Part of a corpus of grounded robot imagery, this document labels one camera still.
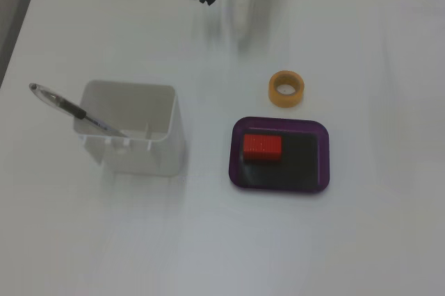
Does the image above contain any red rectangular cube block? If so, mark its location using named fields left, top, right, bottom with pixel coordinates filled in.
left=242, top=133, right=282, bottom=164

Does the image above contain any purple rectangular tray box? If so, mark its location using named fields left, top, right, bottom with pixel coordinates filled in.
left=228, top=116, right=330, bottom=193

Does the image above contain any yellow tape roll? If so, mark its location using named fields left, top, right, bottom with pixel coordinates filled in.
left=268, top=70, right=306, bottom=108

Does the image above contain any white plastic container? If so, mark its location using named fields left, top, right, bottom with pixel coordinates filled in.
left=72, top=80, right=185, bottom=176

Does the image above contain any black clear ballpoint pen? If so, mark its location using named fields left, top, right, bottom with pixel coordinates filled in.
left=29, top=82, right=130, bottom=138

